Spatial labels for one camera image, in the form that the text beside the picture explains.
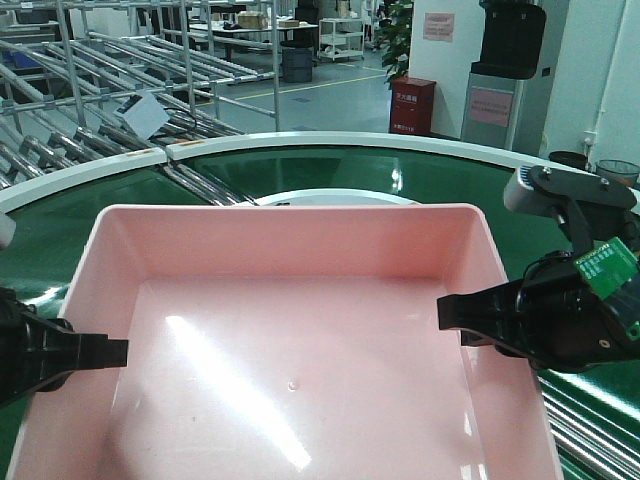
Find potted plant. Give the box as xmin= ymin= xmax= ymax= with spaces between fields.
xmin=378 ymin=0 xmax=414 ymax=86

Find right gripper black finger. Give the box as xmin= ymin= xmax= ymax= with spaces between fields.
xmin=436 ymin=280 xmax=525 ymax=358

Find metal roller rack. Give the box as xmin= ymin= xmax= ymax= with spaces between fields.
xmin=1 ymin=1 xmax=279 ymax=189

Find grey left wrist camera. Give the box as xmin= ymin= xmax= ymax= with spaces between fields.
xmin=0 ymin=212 xmax=16 ymax=250

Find red fire cabinet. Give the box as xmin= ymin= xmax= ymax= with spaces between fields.
xmin=389 ymin=77 xmax=437 ymax=136

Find white box on rack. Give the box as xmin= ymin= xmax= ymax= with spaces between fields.
xmin=114 ymin=90 xmax=169 ymax=139

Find white outer conveyor rim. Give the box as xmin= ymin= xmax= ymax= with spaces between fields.
xmin=1 ymin=131 xmax=578 ymax=213

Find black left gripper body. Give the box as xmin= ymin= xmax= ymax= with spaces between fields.
xmin=1 ymin=288 xmax=79 ymax=407

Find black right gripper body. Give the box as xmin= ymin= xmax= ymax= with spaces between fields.
xmin=517 ymin=252 xmax=639 ymax=373

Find green circuit board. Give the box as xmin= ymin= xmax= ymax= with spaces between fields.
xmin=574 ymin=237 xmax=639 ymax=300

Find grey black standing machine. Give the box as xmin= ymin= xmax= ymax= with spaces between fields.
xmin=461 ymin=1 xmax=546 ymax=150

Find chrome conveyor rollers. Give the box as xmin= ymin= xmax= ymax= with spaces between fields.
xmin=539 ymin=372 xmax=639 ymax=479

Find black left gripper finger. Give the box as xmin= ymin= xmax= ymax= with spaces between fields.
xmin=75 ymin=334 xmax=129 ymax=370

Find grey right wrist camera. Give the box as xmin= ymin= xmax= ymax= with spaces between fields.
xmin=503 ymin=165 xmax=576 ymax=220

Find pink plastic bin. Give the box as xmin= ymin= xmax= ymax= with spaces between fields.
xmin=8 ymin=204 xmax=562 ymax=479

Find green conveyor belt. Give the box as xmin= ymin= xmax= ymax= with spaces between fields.
xmin=0 ymin=145 xmax=640 ymax=480

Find white inner conveyor ring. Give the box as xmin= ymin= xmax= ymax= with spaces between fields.
xmin=253 ymin=188 xmax=419 ymax=207

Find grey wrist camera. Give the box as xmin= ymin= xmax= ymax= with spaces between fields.
xmin=0 ymin=212 xmax=16 ymax=250
xmin=503 ymin=165 xmax=576 ymax=220

